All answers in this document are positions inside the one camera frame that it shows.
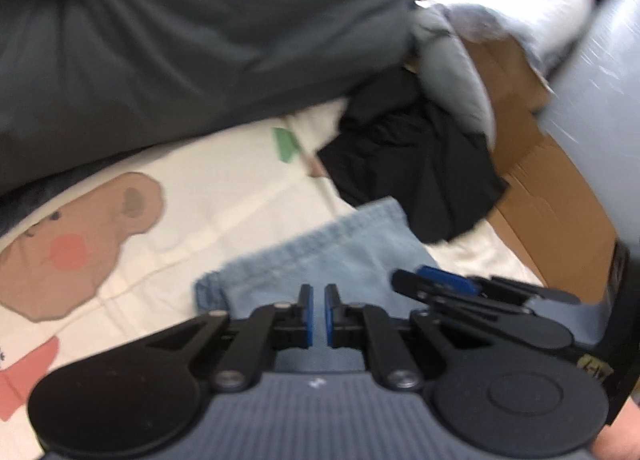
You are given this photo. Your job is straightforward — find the light blue denim jeans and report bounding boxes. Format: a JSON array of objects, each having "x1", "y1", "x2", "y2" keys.
[{"x1": 193, "y1": 196, "x2": 609, "y2": 374}]

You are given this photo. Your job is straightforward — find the person right hand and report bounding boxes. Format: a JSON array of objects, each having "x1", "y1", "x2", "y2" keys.
[{"x1": 592, "y1": 398, "x2": 640, "y2": 460}]

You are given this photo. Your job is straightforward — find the flattened brown cardboard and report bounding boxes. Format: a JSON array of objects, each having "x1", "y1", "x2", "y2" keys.
[{"x1": 463, "y1": 37, "x2": 617, "y2": 303}]

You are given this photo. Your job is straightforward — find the black garment pile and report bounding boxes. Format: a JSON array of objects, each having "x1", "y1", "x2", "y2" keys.
[{"x1": 318, "y1": 68, "x2": 508, "y2": 244}]

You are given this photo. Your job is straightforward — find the cream bear print bedsheet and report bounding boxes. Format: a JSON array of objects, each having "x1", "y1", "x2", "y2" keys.
[{"x1": 1, "y1": 100, "x2": 539, "y2": 459}]

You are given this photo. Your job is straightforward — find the grey plush toy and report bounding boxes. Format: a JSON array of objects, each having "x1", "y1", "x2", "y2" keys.
[{"x1": 412, "y1": 6, "x2": 496, "y2": 149}]

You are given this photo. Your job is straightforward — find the dark grey duvet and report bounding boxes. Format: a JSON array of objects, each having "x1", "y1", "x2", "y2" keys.
[{"x1": 0, "y1": 0, "x2": 426, "y2": 201}]

